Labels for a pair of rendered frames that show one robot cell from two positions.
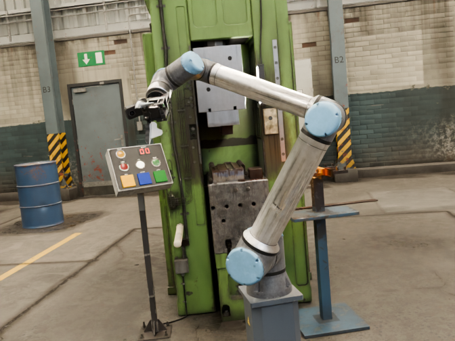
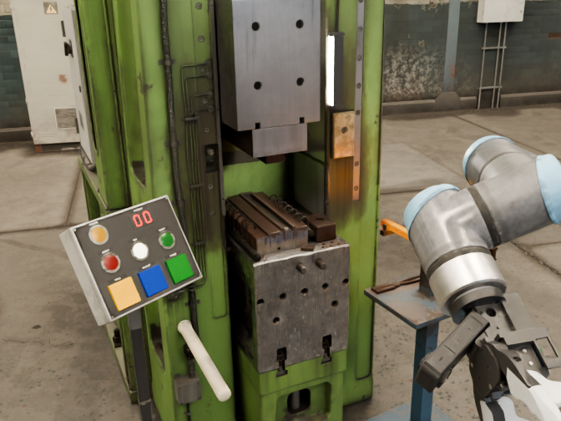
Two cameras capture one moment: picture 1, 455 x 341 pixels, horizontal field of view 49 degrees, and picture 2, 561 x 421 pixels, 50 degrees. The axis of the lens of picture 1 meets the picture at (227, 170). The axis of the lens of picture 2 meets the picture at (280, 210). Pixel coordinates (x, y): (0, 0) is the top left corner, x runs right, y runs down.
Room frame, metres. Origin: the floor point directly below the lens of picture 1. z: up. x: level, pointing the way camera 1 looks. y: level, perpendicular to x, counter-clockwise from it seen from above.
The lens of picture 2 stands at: (1.36, 0.72, 1.82)
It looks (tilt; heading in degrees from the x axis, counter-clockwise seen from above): 21 degrees down; 339
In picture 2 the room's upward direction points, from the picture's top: 1 degrees counter-clockwise
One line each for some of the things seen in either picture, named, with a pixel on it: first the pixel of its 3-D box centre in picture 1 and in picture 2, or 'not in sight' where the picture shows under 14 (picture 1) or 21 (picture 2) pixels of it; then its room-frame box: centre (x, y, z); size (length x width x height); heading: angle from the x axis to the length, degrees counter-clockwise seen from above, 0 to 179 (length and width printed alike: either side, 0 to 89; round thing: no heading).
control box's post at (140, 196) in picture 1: (146, 250); (143, 393); (3.08, 0.55, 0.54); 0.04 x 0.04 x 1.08; 3
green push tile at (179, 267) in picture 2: (160, 176); (179, 268); (3.01, 0.41, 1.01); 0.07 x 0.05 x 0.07; 118
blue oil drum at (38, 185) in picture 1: (39, 193); not in sight; (7.13, 2.70, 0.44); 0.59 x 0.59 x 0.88
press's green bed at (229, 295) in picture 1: (243, 273); (275, 372); (3.41, -0.05, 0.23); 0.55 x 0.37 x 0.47; 3
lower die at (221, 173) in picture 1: (226, 171); (260, 220); (3.40, 0.01, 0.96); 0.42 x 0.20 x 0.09; 3
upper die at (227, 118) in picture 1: (221, 118); (256, 127); (3.40, 0.01, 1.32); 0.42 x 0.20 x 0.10; 3
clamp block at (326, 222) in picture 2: (254, 172); (319, 227); (3.26, -0.18, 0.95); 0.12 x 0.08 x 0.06; 3
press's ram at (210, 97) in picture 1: (224, 80); (265, 57); (3.40, -0.03, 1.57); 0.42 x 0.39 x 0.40; 3
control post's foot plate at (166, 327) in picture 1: (154, 326); not in sight; (3.08, 0.55, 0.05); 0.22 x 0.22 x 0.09; 3
